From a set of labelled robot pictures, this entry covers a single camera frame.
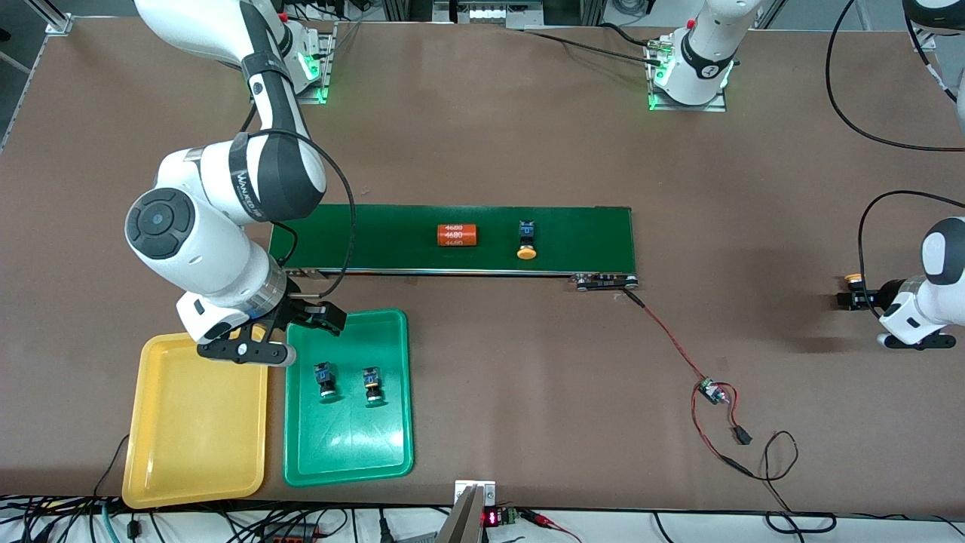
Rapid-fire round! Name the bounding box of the orange cylinder printed 4680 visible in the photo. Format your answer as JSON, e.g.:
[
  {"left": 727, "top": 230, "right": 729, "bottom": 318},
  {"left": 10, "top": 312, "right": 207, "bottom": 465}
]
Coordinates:
[{"left": 437, "top": 223, "right": 480, "bottom": 248}]

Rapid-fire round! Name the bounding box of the yellow plastic tray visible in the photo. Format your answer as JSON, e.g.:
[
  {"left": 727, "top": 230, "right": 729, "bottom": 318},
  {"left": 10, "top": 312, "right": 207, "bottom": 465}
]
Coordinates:
[{"left": 121, "top": 326, "right": 270, "bottom": 510}]

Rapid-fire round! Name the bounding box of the green plastic tray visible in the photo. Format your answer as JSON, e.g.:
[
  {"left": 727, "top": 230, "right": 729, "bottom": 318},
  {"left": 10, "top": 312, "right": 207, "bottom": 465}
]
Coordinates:
[{"left": 283, "top": 308, "right": 415, "bottom": 488}]

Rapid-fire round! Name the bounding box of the black power strip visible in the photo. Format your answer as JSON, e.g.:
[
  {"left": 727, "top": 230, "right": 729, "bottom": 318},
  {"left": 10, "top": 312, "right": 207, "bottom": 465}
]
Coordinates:
[{"left": 256, "top": 523, "right": 321, "bottom": 543}]

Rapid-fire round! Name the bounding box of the green conveyor belt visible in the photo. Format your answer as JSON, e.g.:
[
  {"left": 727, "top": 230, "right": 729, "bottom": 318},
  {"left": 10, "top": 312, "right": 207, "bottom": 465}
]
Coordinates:
[{"left": 269, "top": 204, "right": 639, "bottom": 292}]

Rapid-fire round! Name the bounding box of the red clip lead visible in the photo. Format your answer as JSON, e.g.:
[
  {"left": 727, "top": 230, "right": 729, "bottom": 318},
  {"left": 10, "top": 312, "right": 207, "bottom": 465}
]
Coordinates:
[{"left": 520, "top": 510, "right": 583, "bottom": 543}]

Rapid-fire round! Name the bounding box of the grey control box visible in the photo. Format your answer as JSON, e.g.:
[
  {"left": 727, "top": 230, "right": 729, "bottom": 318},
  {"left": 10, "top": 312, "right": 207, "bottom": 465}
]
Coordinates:
[{"left": 433, "top": 0, "right": 544, "bottom": 29}]

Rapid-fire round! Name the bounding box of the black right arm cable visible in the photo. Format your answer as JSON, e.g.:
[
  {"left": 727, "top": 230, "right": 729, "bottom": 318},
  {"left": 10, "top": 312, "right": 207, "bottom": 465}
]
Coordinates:
[{"left": 241, "top": 106, "right": 357, "bottom": 301}]

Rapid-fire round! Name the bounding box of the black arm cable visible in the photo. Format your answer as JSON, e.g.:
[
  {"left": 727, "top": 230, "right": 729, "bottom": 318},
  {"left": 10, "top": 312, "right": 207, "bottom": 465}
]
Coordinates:
[
  {"left": 826, "top": 0, "right": 965, "bottom": 318},
  {"left": 241, "top": 106, "right": 357, "bottom": 301}
]

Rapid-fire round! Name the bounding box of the thin black looped cable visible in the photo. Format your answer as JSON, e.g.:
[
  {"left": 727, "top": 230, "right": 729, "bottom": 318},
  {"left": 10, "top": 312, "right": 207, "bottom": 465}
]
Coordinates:
[{"left": 743, "top": 431, "right": 838, "bottom": 536}]

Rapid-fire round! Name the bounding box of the red and black wire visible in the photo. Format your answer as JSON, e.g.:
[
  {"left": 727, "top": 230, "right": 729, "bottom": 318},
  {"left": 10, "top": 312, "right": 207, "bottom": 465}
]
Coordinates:
[{"left": 622, "top": 289, "right": 755, "bottom": 477}]

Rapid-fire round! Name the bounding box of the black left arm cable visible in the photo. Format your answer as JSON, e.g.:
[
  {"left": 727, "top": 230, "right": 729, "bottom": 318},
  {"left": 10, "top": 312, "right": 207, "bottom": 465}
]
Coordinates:
[{"left": 826, "top": 0, "right": 965, "bottom": 318}]

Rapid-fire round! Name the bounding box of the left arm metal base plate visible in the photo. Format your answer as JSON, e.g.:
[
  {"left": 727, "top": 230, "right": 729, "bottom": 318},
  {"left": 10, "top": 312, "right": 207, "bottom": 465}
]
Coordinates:
[{"left": 647, "top": 38, "right": 728, "bottom": 112}]

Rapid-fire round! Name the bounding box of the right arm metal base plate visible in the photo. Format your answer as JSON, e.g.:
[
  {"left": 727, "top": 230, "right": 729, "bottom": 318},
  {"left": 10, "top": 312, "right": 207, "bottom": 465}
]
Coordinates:
[{"left": 290, "top": 23, "right": 336, "bottom": 105}]

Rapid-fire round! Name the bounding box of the grey metal camera bracket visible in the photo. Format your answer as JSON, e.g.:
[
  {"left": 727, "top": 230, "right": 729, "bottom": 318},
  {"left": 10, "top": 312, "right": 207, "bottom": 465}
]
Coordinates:
[{"left": 436, "top": 480, "right": 497, "bottom": 543}]

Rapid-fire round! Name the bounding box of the aluminium table edge rail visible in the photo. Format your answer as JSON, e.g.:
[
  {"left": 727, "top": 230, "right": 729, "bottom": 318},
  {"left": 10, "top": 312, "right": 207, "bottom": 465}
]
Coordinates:
[{"left": 0, "top": 30, "right": 54, "bottom": 152}]

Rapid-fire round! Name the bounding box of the black base power cable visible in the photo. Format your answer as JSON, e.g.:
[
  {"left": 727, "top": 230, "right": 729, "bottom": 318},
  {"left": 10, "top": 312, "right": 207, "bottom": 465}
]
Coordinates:
[{"left": 520, "top": 23, "right": 664, "bottom": 65}]

